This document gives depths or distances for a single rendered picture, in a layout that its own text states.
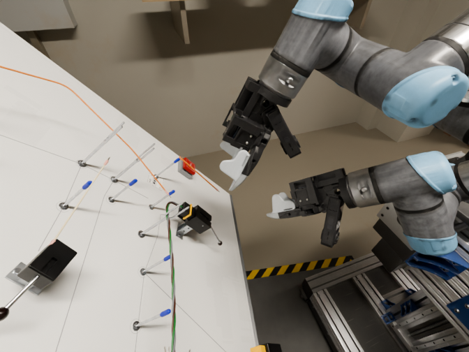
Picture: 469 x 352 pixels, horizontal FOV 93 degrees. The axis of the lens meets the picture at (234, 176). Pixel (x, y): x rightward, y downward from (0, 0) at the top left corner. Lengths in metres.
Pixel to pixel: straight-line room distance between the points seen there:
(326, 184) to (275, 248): 1.40
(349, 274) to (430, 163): 1.28
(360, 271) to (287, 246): 0.52
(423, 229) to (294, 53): 0.38
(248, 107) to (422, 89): 0.24
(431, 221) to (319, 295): 1.11
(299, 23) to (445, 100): 0.21
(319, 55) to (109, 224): 0.49
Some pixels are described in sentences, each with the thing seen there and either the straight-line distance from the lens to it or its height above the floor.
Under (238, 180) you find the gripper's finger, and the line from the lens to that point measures 0.45.
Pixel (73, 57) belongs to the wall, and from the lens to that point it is 2.18.
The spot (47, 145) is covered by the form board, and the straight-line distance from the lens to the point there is 0.56.
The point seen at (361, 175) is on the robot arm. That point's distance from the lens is 0.49.
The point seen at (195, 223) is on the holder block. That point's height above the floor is 1.15.
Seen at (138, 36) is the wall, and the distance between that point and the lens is 2.09.
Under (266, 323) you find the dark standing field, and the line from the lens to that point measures 1.68.
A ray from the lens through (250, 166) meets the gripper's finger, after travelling 0.43.
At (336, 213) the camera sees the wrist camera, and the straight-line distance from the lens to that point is 0.52.
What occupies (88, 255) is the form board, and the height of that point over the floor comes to 1.26.
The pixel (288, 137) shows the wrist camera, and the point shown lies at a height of 1.39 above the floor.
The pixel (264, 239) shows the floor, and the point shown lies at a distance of 1.90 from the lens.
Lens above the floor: 1.63
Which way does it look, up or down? 44 degrees down
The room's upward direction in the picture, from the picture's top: straight up
